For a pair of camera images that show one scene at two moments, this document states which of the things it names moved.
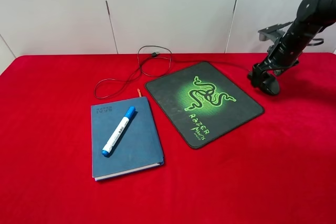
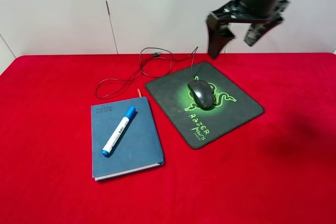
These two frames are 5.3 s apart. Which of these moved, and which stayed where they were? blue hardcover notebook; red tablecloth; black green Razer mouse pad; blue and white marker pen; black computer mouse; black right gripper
Moved: black right gripper; black computer mouse
Stayed: red tablecloth; blue and white marker pen; blue hardcover notebook; black green Razer mouse pad
